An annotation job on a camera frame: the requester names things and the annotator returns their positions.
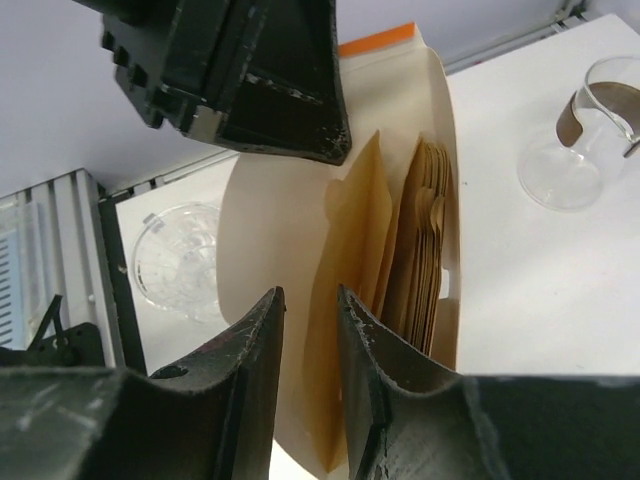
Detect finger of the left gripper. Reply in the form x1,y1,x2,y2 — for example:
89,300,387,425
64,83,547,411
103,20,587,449
99,1,351,165

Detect clear glass dripper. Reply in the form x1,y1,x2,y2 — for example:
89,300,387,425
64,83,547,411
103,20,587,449
132,202,222,323

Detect stack of brown filters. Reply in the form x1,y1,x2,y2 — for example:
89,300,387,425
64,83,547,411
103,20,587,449
380,138,451,354

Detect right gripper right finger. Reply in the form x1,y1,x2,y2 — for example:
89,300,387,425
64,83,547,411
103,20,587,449
337,287,639,479

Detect grey cable duct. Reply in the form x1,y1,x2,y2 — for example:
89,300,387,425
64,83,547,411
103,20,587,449
1,201,48,350

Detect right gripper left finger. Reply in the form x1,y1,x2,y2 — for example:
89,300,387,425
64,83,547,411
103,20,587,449
1,287,285,479

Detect clear glass with brown band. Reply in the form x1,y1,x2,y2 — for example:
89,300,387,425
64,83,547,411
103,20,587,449
517,55,639,211

